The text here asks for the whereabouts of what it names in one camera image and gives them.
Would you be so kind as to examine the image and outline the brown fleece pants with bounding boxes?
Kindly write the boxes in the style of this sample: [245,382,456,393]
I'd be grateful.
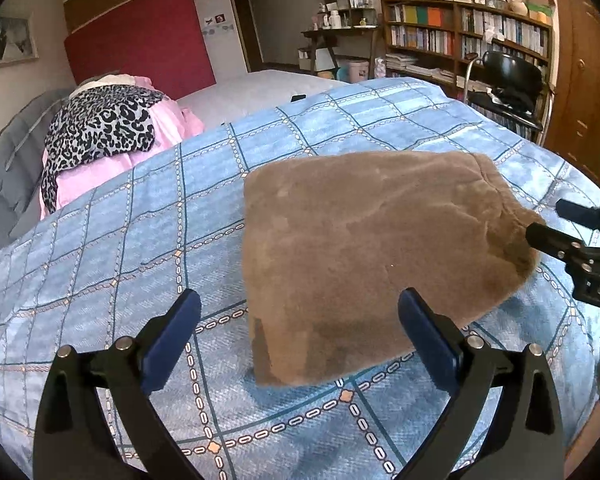
[242,151,539,387]

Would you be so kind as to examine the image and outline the wooden wardrobe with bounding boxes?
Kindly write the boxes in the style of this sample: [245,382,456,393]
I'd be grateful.
[545,0,600,187]

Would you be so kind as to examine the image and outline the black chair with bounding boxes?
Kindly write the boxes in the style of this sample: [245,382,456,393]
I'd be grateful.
[463,51,555,145]

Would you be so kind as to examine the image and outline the wooden bookshelf with books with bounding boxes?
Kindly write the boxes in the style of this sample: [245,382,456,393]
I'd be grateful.
[379,0,556,141]

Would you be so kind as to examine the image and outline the grey headboard cushion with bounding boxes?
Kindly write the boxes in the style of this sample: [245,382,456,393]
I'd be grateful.
[0,89,71,249]

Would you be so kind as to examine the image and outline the small wooden shelf desk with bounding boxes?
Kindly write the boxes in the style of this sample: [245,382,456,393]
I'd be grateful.
[302,0,380,79]

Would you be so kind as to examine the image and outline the leopard print blanket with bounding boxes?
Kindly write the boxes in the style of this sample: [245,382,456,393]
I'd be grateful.
[40,84,164,214]

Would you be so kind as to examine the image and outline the pink blanket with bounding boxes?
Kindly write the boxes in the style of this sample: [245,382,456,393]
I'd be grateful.
[40,74,204,217]

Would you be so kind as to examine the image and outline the framed wall picture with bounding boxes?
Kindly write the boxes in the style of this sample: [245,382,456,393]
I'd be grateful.
[0,15,38,67]

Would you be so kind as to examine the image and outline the red wall panel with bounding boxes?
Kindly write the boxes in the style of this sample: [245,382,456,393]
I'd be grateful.
[65,0,215,100]

